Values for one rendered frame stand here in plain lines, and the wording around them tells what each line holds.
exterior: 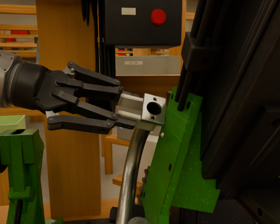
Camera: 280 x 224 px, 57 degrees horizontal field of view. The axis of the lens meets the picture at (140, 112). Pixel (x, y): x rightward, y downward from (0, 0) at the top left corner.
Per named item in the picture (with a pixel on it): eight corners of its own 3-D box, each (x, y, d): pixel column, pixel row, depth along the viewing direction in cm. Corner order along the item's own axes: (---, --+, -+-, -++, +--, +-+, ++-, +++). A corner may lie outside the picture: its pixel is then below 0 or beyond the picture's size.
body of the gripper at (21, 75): (3, 89, 36) (69, 104, 38) (24, 48, 41) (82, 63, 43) (10, 116, 43) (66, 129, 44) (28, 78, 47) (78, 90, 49)
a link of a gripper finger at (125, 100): (117, 106, 47) (118, 102, 47) (154, 114, 48) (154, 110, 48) (121, 96, 44) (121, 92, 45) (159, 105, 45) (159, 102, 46)
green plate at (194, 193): (205, 250, 37) (253, 109, 34) (151, 241, 36) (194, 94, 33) (183, 206, 48) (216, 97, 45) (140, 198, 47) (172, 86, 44)
